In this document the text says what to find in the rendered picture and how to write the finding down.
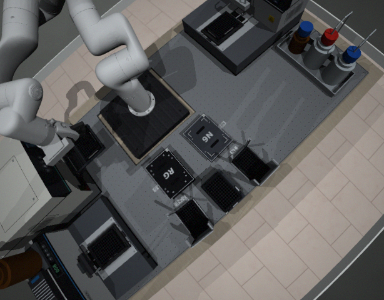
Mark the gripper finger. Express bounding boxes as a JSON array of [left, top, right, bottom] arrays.
[[70, 121, 91, 140], [64, 151, 73, 158]]

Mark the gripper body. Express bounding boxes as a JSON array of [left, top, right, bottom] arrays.
[[54, 120, 79, 143]]

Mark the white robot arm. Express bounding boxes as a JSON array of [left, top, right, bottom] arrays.
[[0, 0, 156, 166]]

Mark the blue bottle cap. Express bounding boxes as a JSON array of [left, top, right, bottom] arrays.
[[298, 21, 313, 36], [343, 46, 361, 63]]

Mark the black regrip nest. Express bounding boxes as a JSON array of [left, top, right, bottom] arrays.
[[145, 148, 196, 200]]

